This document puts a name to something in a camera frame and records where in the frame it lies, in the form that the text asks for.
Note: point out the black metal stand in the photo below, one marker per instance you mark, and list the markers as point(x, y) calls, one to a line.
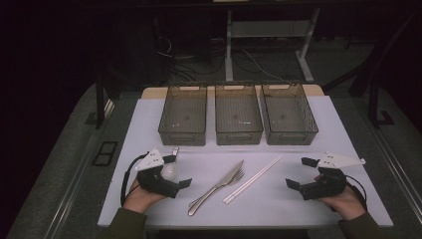
point(373, 106)

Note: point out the white metal desk frame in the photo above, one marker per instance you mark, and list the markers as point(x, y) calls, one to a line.
point(228, 59)

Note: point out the person's left hand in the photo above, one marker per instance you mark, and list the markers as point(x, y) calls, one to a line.
point(139, 199)

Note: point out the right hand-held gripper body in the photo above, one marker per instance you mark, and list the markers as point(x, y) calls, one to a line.
point(326, 186)

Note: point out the white ceramic spoon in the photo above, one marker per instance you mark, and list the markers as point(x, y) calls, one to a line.
point(169, 172)

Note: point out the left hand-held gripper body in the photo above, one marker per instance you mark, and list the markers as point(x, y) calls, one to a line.
point(156, 184)

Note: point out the silver metal knife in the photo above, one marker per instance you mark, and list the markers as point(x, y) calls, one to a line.
point(229, 177)

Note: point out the white table cover sheet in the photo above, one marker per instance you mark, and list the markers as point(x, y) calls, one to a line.
point(282, 205)

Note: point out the person's right hand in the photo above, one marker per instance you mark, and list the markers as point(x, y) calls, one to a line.
point(346, 204)

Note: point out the transparent grey plastic bin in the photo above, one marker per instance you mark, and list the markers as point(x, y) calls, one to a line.
point(288, 114)
point(238, 114)
point(182, 116)

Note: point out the silver metal fork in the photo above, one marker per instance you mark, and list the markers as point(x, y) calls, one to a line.
point(240, 176)

